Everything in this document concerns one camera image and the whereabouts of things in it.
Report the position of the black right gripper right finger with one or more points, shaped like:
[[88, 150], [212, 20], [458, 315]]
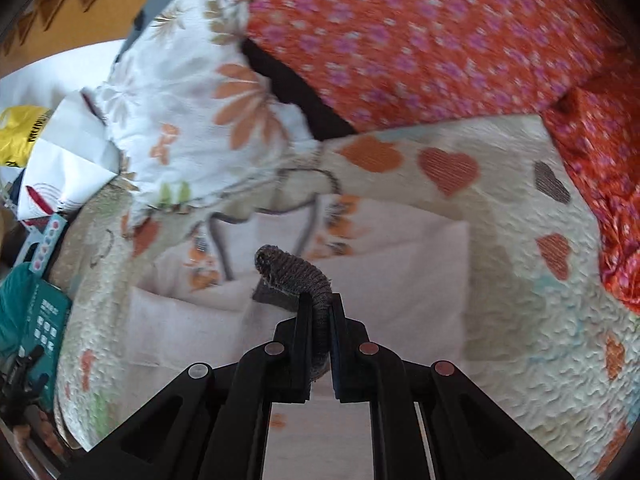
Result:
[[429, 421]]

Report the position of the quilted patchwork bedspread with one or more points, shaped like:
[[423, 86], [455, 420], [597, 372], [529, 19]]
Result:
[[543, 338]]

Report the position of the yellow plastic bag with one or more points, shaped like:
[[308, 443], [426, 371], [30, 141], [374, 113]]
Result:
[[20, 128]]

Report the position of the red floral blanket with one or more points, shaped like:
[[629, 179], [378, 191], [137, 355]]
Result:
[[387, 63]]

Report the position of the white floral pillow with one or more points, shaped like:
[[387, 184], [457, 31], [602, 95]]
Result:
[[190, 117]]

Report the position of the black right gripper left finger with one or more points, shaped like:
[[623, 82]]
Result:
[[209, 423]]

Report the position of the light blue toy box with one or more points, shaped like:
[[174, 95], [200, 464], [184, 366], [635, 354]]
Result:
[[43, 236]]

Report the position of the teal cardboard box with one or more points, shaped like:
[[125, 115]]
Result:
[[33, 313]]

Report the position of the white paper bag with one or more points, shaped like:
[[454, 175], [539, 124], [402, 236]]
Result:
[[71, 161]]

